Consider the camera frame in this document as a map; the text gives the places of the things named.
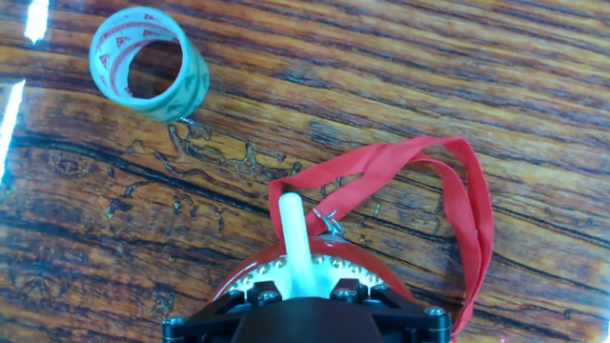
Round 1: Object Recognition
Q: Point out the red ribbon strap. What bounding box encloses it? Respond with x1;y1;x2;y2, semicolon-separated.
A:
268;135;496;337

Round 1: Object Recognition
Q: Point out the white drumstick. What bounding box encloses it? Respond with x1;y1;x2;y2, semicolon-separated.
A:
277;192;330;299

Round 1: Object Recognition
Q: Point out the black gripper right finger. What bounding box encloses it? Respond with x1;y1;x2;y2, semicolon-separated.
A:
331;278;453;343

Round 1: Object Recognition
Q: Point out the small red drum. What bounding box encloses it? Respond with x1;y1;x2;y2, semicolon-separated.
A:
207;232;418;306

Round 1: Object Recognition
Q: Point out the printed packing tape roll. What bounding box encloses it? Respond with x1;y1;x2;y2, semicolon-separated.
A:
88;5;211;124

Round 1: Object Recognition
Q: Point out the wood grain table sheet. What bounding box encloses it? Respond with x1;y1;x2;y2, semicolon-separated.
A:
0;0;610;343

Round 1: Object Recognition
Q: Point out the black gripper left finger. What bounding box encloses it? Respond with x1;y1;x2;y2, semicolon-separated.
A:
161;280;283;343

